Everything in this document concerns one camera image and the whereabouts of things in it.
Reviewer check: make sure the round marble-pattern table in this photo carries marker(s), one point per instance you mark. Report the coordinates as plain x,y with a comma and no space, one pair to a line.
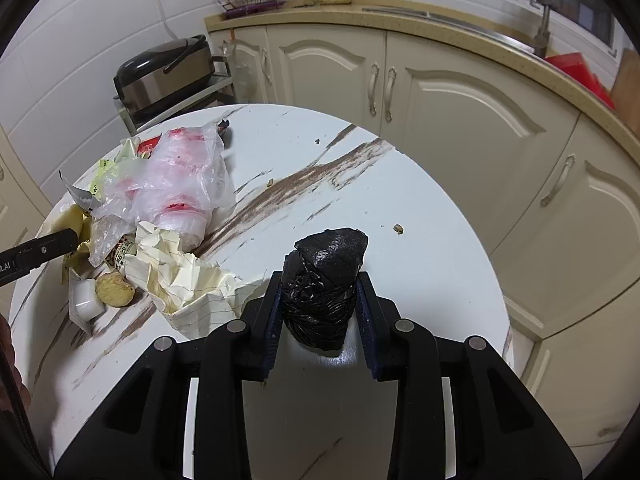
400,185

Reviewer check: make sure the red snack wrapper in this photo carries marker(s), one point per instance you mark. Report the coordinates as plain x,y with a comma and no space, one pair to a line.
147,146

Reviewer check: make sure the black garbage bag roll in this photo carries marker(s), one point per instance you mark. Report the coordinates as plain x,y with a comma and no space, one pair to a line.
325,280

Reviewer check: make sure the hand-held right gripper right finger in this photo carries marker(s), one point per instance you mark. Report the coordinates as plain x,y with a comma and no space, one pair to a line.
367,330

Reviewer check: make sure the wooden cutting board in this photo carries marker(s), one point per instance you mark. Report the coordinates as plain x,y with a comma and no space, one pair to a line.
627,85

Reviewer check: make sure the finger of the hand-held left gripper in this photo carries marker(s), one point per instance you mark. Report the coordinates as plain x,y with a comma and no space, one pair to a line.
45,247

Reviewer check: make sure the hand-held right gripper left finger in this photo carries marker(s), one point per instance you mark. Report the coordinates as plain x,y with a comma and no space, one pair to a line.
272,320

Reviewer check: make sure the pale yellow wrapper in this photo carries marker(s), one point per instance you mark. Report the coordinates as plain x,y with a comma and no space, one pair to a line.
112,170

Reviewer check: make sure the cream side cabinet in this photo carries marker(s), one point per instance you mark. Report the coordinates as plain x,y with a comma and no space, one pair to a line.
20,200

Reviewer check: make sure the clear plastic bag red print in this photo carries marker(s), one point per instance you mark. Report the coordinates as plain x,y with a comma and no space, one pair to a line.
175,180

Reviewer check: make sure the black silver rice cooker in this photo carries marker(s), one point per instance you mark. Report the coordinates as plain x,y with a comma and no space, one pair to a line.
160,75

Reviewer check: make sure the steel faucet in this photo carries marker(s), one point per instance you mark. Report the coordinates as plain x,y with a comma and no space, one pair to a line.
544,25

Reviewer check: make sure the small white plastic cup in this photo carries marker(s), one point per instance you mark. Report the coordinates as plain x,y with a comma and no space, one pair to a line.
85,300

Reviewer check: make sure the person's left forearm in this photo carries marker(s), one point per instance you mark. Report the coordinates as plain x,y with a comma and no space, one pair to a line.
12,370

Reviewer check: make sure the steel sink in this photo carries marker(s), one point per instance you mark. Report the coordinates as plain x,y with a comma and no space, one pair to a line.
450,17

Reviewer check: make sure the silver foil wrapper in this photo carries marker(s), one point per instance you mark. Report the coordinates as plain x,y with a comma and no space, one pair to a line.
82,197

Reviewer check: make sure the beige stone countertop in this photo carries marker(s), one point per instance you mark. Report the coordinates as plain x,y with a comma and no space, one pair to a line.
320,12

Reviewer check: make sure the red plastic basin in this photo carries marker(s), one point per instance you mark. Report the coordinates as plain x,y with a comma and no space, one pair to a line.
575,67

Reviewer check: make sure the green label wrapper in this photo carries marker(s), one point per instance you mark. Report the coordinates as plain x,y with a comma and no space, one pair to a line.
124,255

